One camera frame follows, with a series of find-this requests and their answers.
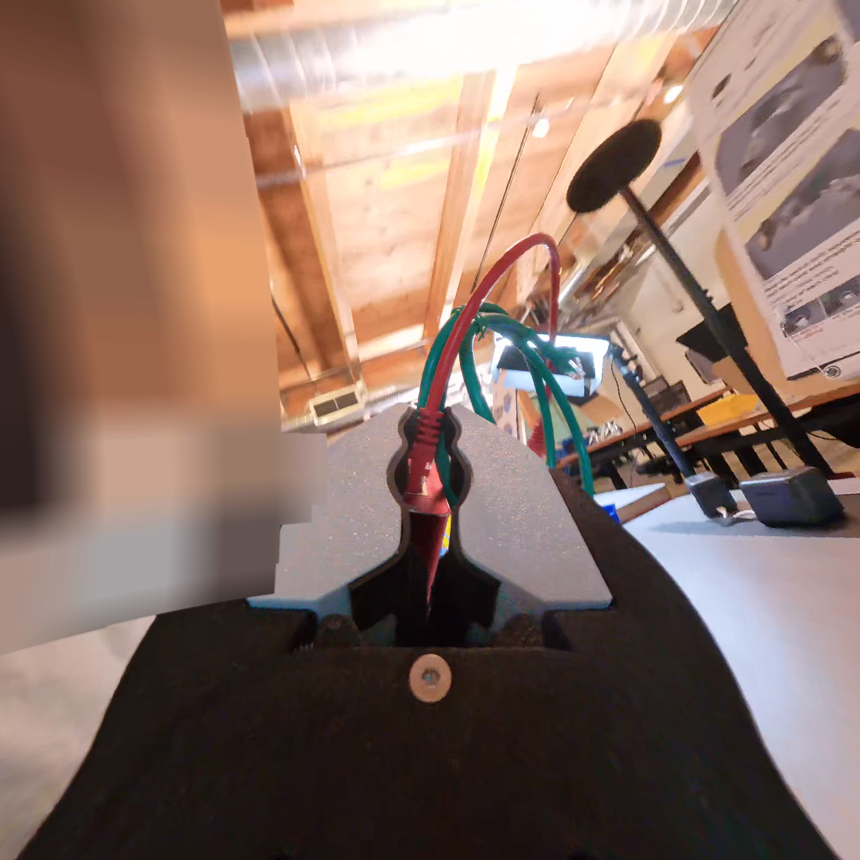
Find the yellow box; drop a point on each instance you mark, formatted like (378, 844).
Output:
(729, 408)

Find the wooden office desk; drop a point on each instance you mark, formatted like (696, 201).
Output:
(739, 423)

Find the black light stand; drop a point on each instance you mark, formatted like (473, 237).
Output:
(652, 416)

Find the overhead studio lamp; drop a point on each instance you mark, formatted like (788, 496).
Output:
(517, 363)

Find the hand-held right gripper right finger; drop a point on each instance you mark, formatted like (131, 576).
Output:
(531, 531)

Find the white air vent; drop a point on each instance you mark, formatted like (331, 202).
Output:
(336, 405)

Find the grey charger box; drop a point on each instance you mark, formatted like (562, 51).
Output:
(789, 497)
(709, 494)

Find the silver ventilation duct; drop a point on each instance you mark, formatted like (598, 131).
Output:
(403, 54)

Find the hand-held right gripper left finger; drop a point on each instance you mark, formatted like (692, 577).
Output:
(363, 510)

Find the instruction board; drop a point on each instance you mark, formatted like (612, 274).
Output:
(793, 168)

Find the black floor lamp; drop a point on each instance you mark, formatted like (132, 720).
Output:
(611, 164)

